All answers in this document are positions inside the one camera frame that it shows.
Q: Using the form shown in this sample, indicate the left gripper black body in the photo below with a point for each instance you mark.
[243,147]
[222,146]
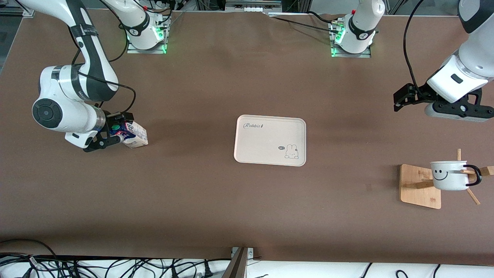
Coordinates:
[420,94]

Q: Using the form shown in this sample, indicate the grey metal table bracket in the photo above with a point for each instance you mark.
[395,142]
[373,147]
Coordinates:
[239,266]

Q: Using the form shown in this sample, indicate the blue white milk carton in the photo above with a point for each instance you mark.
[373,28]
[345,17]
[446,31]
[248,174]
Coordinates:
[137,137]

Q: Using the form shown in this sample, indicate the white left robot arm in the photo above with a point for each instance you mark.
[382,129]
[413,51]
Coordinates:
[459,81]

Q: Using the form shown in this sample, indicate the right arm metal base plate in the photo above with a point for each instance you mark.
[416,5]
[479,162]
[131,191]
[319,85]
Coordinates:
[146,50]

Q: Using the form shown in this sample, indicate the grey power strip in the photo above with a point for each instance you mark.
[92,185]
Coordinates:
[252,7]

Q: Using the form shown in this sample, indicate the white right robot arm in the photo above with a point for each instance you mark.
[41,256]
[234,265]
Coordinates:
[77,85]

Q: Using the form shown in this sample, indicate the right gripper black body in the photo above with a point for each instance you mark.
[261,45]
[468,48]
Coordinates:
[110,120]

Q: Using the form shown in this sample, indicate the wooden mug stand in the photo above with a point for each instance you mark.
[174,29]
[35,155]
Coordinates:
[415,197]

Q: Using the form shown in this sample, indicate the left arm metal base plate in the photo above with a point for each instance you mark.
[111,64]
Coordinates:
[351,55]

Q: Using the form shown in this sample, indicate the aluminium frame bar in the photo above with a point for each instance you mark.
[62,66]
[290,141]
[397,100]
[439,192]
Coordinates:
[15,12]

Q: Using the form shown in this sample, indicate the cream rabbit print tray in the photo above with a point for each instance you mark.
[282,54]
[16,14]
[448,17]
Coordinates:
[266,143]

